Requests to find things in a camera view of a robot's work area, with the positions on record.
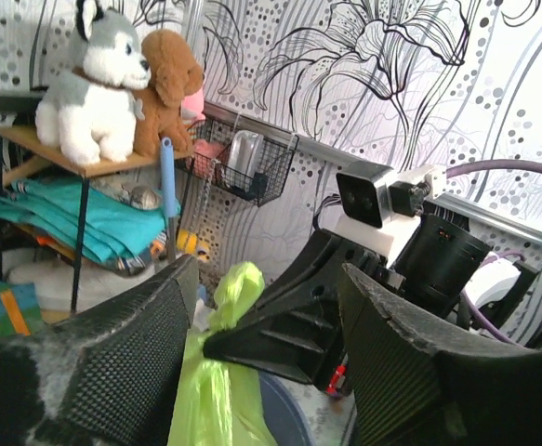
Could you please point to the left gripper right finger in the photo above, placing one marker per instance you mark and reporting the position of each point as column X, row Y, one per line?
column 420, row 380

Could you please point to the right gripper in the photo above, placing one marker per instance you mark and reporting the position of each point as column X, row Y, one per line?
column 301, row 342

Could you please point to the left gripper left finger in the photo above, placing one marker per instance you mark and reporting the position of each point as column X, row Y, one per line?
column 106, row 376

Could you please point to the green trash bag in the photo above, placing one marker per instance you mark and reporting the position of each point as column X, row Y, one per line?
column 219, row 403

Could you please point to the blue trash bin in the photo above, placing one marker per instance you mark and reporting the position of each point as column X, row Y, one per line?
column 282, row 414

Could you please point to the blue floor squeegee mop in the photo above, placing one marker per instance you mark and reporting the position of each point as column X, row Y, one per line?
column 167, row 162

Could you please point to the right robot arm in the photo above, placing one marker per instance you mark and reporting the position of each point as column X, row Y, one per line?
column 437, row 262

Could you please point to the rainbow striped bag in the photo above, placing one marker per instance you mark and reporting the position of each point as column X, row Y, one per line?
column 20, row 313

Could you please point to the silver foil bag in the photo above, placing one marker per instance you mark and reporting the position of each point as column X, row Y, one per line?
column 244, row 158

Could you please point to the white sneakers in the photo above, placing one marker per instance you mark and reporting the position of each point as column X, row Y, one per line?
column 53, row 282

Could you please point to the yellow plush duck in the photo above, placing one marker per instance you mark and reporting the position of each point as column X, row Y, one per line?
column 190, row 243

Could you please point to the teal folded cloth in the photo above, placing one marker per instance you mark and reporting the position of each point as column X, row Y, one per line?
column 112, row 229

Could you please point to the grey patterned small cushion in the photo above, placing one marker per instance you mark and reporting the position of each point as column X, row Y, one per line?
column 140, row 197

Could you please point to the pink plush toy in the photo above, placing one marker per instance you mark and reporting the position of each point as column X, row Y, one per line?
column 192, row 107

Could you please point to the brown teddy bear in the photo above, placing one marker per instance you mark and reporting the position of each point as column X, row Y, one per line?
column 176, row 74

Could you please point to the white plush dog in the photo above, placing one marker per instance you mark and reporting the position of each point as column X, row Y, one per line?
column 89, row 111

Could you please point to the black wire basket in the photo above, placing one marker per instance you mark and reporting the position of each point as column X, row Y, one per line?
column 212, row 139

